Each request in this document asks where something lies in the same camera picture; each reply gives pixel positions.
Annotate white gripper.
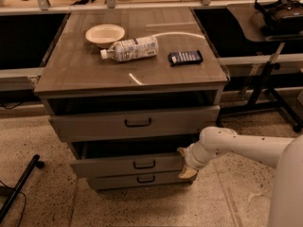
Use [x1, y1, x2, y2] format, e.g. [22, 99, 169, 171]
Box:
[177, 142, 214, 179]

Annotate grey drawer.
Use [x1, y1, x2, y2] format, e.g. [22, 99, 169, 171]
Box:
[70, 139, 191, 178]
[49, 106, 220, 142]
[87, 171, 196, 190]

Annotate black headset on table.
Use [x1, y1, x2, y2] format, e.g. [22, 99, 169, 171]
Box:
[254, 0, 303, 35]

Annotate black stand leg with wheel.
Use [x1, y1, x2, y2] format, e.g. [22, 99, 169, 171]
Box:
[0, 154, 45, 223]

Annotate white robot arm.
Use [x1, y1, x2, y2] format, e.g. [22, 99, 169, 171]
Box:
[178, 127, 303, 227]

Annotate dark side table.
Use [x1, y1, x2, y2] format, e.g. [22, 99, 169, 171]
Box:
[219, 4, 303, 132]

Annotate grey bottom drawer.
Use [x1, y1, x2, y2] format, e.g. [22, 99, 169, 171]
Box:
[87, 171, 196, 190]

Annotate black floor cable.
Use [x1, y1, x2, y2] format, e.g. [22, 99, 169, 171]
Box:
[0, 180, 28, 227]

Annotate dark blue snack packet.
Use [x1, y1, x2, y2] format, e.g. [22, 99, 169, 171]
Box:
[168, 50, 204, 66]

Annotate clear plastic labelled bottle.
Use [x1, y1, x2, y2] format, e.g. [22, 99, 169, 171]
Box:
[100, 36, 159, 62]

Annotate grey top drawer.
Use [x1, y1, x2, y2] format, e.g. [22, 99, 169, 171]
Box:
[49, 106, 220, 142]

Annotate white shallow bowl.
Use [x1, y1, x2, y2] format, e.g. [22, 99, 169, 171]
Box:
[85, 24, 125, 48]

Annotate grey wooden drawer cabinet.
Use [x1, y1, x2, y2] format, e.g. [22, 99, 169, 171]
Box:
[34, 6, 229, 192]

